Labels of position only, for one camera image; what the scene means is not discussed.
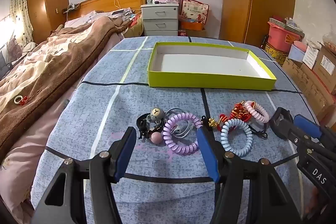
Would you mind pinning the wooden headboard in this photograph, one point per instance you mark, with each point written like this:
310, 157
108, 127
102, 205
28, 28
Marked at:
105, 1

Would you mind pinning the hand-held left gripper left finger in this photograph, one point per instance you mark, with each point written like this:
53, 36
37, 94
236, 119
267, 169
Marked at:
123, 158

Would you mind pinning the olive red pillow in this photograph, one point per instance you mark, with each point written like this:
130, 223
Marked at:
136, 26

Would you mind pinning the pink ball bead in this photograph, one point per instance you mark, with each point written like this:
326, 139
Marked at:
156, 138

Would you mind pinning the pink plastic bin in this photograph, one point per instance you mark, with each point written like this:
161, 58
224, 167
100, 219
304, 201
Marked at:
279, 37

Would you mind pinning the orange box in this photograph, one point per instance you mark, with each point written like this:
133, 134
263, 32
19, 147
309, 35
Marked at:
193, 26

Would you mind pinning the gold bell charm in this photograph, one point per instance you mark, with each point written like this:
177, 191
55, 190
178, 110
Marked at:
212, 123

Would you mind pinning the brown fleece blanket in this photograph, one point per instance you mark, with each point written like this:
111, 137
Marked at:
65, 56

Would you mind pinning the blue patterned tablecloth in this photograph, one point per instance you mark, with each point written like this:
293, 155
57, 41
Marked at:
157, 200

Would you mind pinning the yellow red printed box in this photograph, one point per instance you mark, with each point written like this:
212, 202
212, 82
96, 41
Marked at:
274, 53

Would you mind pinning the cardboard box white label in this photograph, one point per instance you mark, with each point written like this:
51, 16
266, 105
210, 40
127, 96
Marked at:
325, 64

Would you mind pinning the window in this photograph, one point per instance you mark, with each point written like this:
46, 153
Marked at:
5, 27

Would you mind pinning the grey drawer nightstand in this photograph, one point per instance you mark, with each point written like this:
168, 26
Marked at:
160, 16

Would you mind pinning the dotted curtain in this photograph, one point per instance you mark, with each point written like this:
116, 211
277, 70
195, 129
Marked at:
22, 11

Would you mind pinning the white box pink lid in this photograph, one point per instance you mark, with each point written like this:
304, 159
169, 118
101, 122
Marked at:
296, 50

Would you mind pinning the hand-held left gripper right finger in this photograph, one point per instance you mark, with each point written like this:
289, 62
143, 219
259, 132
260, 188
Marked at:
207, 155

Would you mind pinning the yellow-green cardboard box tray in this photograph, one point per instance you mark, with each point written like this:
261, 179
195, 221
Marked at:
204, 64

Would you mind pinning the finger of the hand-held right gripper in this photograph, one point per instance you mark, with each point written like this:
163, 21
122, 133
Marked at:
307, 125
281, 124

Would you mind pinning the brown teddy bear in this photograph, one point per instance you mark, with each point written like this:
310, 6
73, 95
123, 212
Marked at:
13, 47

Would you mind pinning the red can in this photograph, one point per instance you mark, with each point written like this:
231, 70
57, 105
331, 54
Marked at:
182, 33

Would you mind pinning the red gift bag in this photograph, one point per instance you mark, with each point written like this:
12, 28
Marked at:
195, 10

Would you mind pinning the patterned flat box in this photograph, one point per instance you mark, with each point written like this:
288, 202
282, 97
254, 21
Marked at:
286, 26

